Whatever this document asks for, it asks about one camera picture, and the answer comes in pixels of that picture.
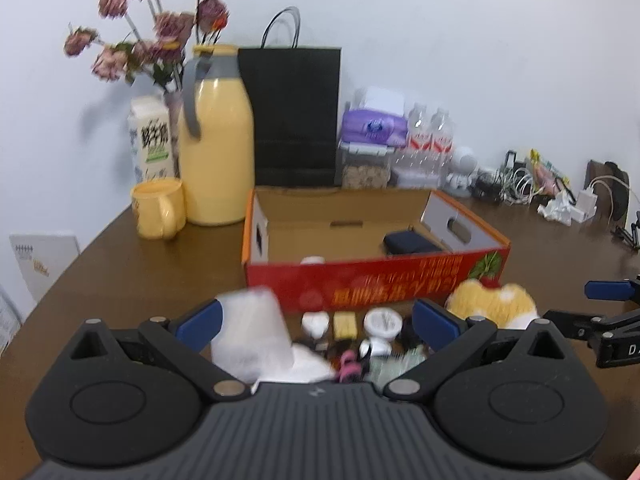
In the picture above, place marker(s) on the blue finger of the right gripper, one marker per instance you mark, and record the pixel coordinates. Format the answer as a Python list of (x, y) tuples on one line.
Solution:
[(626, 290)]

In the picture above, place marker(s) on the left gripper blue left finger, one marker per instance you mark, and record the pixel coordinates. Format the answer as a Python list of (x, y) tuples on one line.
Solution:
[(199, 327)]

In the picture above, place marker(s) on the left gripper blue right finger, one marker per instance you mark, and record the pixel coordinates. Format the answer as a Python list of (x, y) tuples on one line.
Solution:
[(434, 325)]

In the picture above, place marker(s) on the translucent plastic box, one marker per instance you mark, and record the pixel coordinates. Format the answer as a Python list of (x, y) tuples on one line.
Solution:
[(253, 341)]

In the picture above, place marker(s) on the yellow white plush sheep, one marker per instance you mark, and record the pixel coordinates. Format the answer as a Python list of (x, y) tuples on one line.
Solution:
[(509, 306)]

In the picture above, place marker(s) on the dark blue zip case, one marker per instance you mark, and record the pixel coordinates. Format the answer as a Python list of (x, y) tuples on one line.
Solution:
[(408, 242)]

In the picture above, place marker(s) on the iridescent plastic bag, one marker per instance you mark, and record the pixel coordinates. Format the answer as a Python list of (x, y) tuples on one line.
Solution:
[(384, 369)]

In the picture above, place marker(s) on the round white tin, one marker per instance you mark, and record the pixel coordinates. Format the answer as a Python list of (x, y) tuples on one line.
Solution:
[(383, 323)]

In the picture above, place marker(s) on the white power strip charger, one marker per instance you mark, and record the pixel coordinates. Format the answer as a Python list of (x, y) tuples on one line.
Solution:
[(605, 196)]

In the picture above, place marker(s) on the yellow eraser block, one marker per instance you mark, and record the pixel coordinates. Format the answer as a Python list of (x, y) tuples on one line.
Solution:
[(345, 326)]

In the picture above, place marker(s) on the crumpled white paper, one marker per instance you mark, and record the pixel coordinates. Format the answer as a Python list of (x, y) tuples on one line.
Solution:
[(559, 209)]

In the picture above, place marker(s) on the small white earbud case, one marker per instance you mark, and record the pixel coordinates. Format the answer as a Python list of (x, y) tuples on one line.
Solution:
[(315, 324)]

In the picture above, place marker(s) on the colourful snack packet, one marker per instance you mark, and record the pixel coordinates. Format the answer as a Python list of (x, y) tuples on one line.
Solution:
[(549, 180)]

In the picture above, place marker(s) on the yellow mug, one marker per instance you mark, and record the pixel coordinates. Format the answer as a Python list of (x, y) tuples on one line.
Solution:
[(158, 207)]

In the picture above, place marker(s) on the red cardboard box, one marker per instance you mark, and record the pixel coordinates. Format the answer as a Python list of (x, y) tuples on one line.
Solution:
[(347, 227)]

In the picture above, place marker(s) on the white tin box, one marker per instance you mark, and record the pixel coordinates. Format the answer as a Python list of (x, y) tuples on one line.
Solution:
[(413, 178)]

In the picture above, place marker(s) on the white robot toy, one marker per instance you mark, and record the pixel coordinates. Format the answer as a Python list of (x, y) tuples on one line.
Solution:
[(462, 165)]

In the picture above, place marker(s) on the clear snack container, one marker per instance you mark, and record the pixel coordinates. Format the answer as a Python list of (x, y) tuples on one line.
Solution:
[(361, 165)]

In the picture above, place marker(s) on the water bottle middle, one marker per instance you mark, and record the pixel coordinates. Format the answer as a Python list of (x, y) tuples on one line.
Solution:
[(442, 131)]

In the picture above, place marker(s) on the water bottle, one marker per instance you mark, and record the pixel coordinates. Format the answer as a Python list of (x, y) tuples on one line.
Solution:
[(419, 135), (442, 131)]

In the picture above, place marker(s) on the yellow thermos jug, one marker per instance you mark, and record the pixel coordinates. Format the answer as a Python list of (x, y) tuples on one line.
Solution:
[(216, 137)]

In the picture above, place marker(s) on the water bottle left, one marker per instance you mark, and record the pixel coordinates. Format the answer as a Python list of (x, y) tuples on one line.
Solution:
[(419, 135)]

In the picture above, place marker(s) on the purple tissue pack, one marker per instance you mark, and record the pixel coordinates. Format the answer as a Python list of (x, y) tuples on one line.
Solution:
[(375, 116)]

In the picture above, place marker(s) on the white milk carton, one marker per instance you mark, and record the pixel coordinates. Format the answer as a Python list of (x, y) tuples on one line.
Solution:
[(150, 137)]

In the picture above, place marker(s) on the black paper bag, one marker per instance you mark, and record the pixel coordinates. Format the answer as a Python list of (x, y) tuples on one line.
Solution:
[(294, 97)]

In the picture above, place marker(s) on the dried pink flower bouquet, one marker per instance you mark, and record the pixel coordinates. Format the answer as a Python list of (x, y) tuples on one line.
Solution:
[(155, 45)]

